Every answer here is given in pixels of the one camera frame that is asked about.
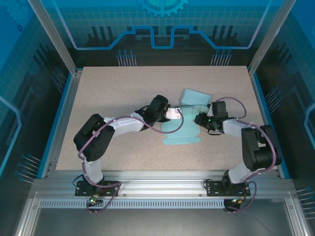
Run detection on light blue paper box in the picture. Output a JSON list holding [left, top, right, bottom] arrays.
[[180, 88, 212, 109], [161, 105, 203, 146]]

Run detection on blue table edge strip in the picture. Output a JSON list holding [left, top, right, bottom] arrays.
[[251, 73, 290, 178]]

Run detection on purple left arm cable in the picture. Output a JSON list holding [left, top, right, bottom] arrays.
[[77, 109, 185, 215]]

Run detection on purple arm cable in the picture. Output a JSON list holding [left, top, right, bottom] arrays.
[[213, 97, 282, 215], [77, 109, 185, 215]]

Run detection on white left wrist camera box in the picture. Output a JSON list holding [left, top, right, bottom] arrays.
[[165, 106, 183, 121]]

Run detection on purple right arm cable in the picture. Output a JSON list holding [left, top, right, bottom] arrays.
[[213, 97, 282, 215]]

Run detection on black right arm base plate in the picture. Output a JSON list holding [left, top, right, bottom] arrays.
[[205, 180, 252, 197]]

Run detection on aluminium mounting rail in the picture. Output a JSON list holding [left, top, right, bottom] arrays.
[[27, 170, 296, 199]]

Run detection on small LED cable connector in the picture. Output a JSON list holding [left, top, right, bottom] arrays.
[[89, 193, 103, 206], [230, 196, 248, 206]]

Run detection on aluminium side rail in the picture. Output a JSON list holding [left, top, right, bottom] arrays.
[[40, 70, 83, 179]]

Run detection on slotted grey cable duct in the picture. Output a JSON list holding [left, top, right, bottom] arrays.
[[38, 200, 226, 209]]

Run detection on aluminium frame post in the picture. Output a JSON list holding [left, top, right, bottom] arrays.
[[247, 0, 297, 77], [27, 0, 83, 77]]

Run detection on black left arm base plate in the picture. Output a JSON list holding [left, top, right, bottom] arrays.
[[75, 180, 121, 197]]

